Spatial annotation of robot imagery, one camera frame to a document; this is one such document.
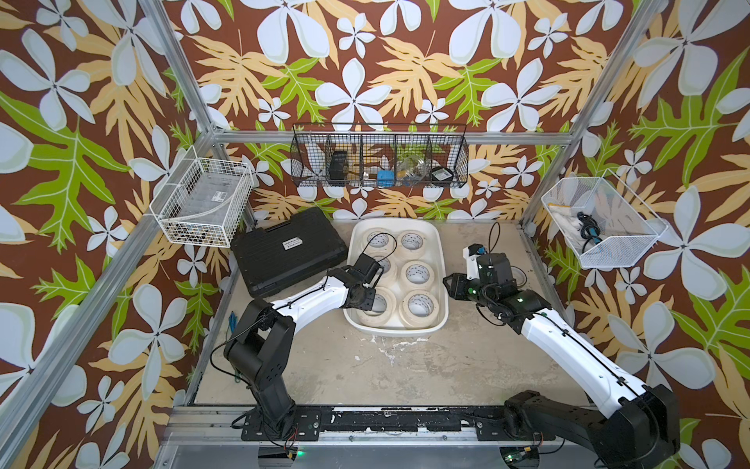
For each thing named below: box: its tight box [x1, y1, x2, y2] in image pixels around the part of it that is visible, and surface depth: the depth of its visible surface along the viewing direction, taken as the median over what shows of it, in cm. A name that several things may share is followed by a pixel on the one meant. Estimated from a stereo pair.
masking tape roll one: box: [357, 287, 398, 328], surface depth 90 cm
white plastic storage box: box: [342, 217, 450, 338], surface depth 97 cm
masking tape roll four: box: [400, 260, 435, 291], surface depth 99 cm
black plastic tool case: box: [230, 207, 349, 299], surface depth 104 cm
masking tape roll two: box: [398, 289, 441, 330], surface depth 90 cm
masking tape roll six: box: [395, 229, 427, 259], surface depth 107 cm
